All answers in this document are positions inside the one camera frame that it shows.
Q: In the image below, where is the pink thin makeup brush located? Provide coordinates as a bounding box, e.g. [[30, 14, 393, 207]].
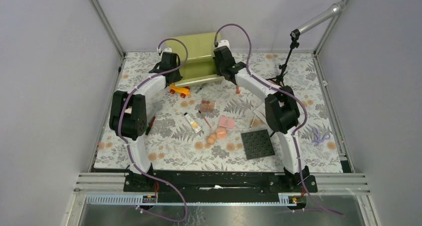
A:
[[198, 110, 212, 129]]

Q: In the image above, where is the orange beauty blender sponge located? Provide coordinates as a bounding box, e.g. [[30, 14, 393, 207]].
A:
[[207, 133, 216, 145]]

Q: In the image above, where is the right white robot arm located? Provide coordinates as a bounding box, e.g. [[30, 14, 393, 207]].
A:
[[213, 45, 309, 192]]

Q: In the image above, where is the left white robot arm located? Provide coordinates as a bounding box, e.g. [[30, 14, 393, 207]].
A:
[[109, 51, 188, 192]]

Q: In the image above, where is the green drawer cabinet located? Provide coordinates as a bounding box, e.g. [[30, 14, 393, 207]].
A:
[[165, 32, 223, 87]]

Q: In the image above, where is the yellow toy car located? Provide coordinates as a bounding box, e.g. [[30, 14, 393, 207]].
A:
[[169, 84, 190, 98]]

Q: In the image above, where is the pink square compact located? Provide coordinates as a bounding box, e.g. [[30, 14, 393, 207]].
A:
[[218, 115, 235, 129]]

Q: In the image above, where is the white eyebrow stencil card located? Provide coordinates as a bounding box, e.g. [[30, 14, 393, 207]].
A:
[[253, 103, 267, 124]]

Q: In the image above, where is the red brown eyeliner pencil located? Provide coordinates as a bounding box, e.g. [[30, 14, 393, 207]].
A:
[[145, 116, 156, 135]]

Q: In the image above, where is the white cream tube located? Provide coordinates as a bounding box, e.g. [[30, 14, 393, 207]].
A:
[[183, 113, 202, 133]]

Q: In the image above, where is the black tripod stand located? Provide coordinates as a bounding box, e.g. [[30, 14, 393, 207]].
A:
[[266, 29, 301, 87]]

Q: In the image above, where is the black perforated square plate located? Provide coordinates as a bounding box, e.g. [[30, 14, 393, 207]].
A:
[[241, 129, 275, 160]]

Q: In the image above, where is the silver metal pole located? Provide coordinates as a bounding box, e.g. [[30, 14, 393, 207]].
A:
[[291, 1, 346, 37]]

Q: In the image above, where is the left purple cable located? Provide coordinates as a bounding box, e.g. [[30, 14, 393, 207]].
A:
[[117, 38, 190, 223]]

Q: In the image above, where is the purple cable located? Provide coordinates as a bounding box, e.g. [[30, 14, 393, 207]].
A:
[[214, 23, 345, 218], [117, 38, 190, 223]]

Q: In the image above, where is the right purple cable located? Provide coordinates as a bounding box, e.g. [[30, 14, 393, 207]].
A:
[[214, 23, 345, 218]]

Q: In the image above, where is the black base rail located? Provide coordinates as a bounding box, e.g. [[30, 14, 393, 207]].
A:
[[123, 169, 318, 193]]

